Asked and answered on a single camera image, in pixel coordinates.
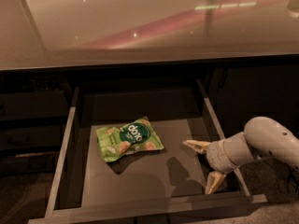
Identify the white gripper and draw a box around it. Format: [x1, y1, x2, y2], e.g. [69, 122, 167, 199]
[183, 132, 253, 194]

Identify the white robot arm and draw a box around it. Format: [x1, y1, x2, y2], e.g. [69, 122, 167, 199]
[183, 117, 299, 194]

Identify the dark cabinet door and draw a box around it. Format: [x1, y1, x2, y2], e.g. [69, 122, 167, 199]
[208, 65, 299, 136]

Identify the green snack bag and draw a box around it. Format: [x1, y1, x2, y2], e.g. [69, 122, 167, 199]
[96, 117, 164, 162]

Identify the dark cabinet frame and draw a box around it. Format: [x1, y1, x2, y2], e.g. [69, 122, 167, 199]
[0, 55, 299, 176]

